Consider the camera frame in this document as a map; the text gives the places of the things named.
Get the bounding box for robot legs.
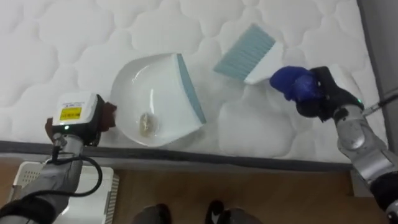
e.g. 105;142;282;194
132;199;265;224

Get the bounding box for grey bed with white mattress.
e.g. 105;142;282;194
0;0;398;174

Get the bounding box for white hand brush blue bristles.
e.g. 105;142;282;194
213;23;284;85

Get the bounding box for crumpled paper scrap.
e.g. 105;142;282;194
139;111;159;138

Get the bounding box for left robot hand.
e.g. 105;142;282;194
44;91;118;147

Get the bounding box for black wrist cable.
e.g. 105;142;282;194
362;92;398;118
18;145;103;203

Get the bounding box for white dustpan with blue lip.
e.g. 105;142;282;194
109;52;207;147

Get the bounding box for white slatted plastic basket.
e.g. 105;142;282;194
8;161;120;224

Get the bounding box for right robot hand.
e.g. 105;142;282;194
269;65;365;123

